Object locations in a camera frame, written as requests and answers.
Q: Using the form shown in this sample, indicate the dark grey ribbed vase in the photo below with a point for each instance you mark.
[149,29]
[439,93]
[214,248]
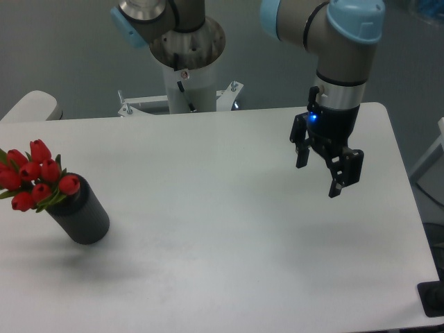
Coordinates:
[81,215]

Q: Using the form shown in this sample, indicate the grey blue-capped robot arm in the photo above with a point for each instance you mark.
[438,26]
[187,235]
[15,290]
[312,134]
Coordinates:
[343,35]

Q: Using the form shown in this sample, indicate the red tulip bouquet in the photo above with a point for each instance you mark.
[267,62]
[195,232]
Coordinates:
[35,180]

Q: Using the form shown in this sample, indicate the black clamp at table edge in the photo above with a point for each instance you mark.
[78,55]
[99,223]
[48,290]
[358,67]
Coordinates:
[431,297]

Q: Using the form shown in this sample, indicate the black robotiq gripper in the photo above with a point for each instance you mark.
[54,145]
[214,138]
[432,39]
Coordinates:
[328,131]

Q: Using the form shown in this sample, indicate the white metal base frame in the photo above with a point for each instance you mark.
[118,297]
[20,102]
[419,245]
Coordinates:
[182,99]

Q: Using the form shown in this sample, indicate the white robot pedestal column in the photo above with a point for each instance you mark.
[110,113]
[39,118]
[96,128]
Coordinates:
[190,57]

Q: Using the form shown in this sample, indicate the white furniture at right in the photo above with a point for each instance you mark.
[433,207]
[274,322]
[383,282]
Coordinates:
[429,157]

